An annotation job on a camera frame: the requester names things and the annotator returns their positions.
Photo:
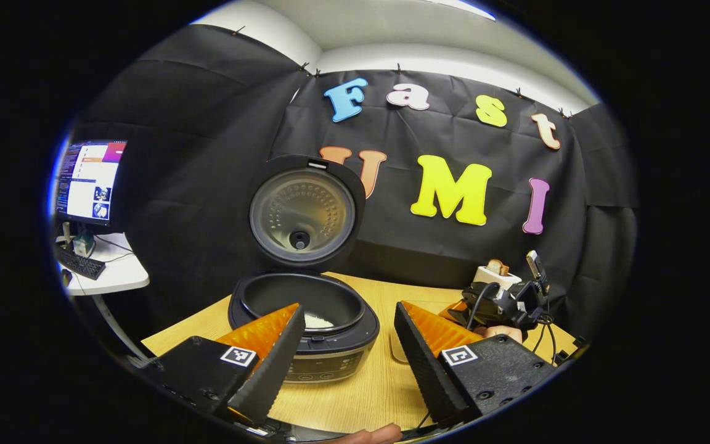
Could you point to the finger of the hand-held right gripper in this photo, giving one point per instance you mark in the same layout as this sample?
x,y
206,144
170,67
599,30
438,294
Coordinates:
x,y
453,310

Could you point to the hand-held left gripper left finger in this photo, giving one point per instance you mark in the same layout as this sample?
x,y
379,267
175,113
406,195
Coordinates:
x,y
278,364

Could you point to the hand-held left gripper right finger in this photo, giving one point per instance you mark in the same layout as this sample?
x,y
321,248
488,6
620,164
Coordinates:
x,y
429,370

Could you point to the black and silver rice cooker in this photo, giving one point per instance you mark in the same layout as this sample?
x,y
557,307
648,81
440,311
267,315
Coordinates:
x,y
302,216

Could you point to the white toaster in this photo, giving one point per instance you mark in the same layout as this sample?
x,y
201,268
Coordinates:
x,y
503,280

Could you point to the toasted bread slice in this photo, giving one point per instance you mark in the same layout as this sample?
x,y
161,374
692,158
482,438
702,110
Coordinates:
x,y
497,267

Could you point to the white side table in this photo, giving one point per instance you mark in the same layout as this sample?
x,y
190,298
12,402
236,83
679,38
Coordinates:
x,y
121,271

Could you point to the black keyboard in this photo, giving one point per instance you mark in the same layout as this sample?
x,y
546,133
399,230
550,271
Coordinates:
x,y
81,264

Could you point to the black backdrop cloth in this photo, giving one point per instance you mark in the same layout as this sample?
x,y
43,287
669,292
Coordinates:
x,y
195,154

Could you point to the black computer mouse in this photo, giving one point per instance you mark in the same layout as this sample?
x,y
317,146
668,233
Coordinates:
x,y
66,277

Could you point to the computer monitor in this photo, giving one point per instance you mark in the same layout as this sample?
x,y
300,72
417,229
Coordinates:
x,y
90,182

